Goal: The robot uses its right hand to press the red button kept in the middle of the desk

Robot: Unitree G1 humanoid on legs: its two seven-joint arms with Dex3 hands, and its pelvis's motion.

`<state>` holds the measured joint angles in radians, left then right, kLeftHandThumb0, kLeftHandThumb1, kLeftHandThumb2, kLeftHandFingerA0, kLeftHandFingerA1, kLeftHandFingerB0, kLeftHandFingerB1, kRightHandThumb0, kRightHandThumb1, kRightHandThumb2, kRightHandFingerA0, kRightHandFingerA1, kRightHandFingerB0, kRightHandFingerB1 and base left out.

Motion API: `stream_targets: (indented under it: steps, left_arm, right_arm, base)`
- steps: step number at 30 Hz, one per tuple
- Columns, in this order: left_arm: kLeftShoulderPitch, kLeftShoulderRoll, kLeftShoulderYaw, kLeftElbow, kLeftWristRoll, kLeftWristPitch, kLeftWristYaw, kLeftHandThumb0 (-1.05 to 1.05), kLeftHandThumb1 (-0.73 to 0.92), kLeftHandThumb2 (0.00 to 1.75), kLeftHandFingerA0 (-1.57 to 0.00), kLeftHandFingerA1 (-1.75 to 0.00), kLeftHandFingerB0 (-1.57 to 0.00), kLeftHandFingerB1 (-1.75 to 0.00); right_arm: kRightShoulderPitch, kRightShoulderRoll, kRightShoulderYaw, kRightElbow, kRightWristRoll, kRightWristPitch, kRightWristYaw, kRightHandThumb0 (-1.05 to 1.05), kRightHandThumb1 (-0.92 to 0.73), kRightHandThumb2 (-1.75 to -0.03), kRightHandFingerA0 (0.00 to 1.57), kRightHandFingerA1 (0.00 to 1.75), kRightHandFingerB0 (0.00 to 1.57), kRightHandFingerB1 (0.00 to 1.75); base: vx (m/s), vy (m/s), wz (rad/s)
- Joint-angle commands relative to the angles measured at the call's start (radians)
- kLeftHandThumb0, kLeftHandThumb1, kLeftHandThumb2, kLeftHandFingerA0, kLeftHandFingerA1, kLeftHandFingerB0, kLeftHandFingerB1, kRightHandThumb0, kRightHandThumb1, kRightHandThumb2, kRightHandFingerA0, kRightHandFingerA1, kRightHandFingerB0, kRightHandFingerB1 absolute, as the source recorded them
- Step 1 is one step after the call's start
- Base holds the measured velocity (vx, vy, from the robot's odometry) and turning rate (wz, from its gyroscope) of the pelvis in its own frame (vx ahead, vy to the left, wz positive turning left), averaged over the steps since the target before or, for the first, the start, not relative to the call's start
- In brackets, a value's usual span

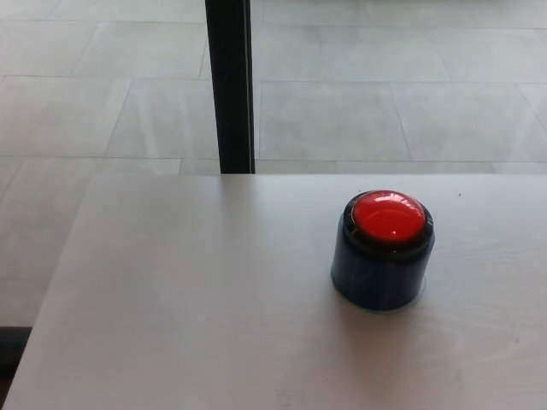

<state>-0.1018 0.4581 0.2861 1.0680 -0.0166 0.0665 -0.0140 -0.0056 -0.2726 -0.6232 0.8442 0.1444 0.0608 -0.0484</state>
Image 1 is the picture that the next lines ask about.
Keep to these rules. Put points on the red dome push button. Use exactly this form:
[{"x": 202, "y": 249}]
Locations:
[{"x": 386, "y": 239}]

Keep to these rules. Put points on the black vertical metal post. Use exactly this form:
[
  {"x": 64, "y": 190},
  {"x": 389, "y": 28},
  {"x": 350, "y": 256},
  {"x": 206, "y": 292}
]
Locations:
[{"x": 231, "y": 85}]

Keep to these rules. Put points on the black floor base bar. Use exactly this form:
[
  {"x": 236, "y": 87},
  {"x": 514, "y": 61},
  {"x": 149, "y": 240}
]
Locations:
[{"x": 13, "y": 346}]

